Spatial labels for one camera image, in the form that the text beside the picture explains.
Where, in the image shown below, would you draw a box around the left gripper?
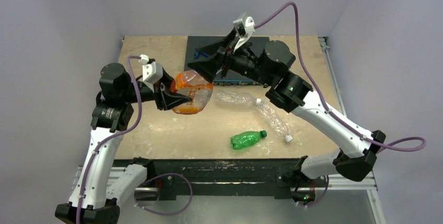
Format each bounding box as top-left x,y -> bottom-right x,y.
121,67 -> 191,110

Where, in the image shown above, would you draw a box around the orange label plastic bottle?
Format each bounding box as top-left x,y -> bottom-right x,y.
170,70 -> 214,115

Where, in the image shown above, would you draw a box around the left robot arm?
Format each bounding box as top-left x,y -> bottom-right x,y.
55,61 -> 191,223

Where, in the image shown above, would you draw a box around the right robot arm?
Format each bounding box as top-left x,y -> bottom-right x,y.
188,33 -> 386,186

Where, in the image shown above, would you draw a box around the large clear plastic bottle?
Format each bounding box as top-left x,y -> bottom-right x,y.
215,90 -> 262,111

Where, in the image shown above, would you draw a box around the slim clear plastic bottle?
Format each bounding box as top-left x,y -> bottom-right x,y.
255,98 -> 294,143

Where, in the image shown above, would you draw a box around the green plastic bottle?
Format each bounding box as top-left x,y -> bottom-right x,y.
230,130 -> 267,150

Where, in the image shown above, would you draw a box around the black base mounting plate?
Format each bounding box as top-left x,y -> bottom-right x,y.
114,159 -> 328,203

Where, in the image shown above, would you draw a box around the blue handled pliers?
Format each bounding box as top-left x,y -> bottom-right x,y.
194,51 -> 209,60

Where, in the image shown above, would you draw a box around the black network switch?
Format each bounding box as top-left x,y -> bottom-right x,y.
183,36 -> 279,87

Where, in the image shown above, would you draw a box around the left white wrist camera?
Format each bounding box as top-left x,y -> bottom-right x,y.
139,54 -> 163,86

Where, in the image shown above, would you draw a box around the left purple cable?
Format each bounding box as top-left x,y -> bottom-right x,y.
75,55 -> 194,224

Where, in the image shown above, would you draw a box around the purple cable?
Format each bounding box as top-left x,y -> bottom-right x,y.
75,55 -> 194,224
254,2 -> 427,208

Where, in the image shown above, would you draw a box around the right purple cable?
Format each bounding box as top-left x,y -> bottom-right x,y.
254,2 -> 427,208

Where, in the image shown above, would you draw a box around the aluminium frame rail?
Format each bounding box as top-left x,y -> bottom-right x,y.
72,166 -> 378,191

